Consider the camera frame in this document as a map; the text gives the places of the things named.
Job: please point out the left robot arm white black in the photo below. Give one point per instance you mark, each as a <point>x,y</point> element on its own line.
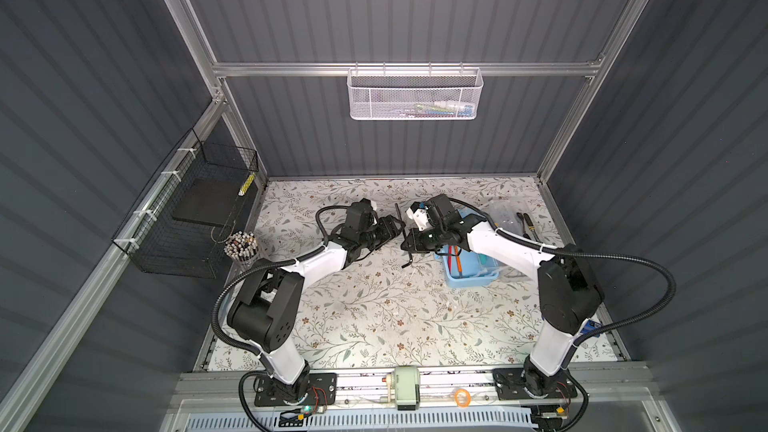
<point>257,310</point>

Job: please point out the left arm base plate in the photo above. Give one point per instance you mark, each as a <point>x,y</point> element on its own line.
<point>311,389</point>

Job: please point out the red handled screwdriver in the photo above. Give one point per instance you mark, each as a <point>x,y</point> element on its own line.
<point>454,264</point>

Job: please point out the orange pencil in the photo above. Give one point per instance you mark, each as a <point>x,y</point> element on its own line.
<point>458,267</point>

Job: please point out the blue plastic tool box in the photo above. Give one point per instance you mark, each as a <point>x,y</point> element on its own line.
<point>478,270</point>

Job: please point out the cup of pencils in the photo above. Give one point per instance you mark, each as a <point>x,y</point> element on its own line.
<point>243,249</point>

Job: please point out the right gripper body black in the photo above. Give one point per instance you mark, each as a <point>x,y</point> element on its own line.
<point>428,239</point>

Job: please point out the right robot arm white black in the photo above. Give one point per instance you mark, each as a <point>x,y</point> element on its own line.
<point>568,293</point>

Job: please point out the black wire wall basket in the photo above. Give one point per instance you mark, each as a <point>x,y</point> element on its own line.
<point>190,209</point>

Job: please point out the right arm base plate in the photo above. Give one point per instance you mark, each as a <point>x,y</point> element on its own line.
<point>516,383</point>

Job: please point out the yellow highlighter in basket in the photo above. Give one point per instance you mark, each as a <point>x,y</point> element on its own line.
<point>246,184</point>

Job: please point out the white mesh wall basket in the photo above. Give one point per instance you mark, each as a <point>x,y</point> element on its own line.
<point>427,94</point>

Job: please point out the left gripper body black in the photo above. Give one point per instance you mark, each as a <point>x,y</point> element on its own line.
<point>380,233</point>

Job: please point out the white slotted cable duct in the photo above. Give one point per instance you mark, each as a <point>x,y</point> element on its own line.
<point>437,418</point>

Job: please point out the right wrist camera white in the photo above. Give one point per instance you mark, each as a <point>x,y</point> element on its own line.
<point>418,214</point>

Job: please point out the blue stapler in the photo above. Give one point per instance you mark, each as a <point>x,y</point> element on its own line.
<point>589,326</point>

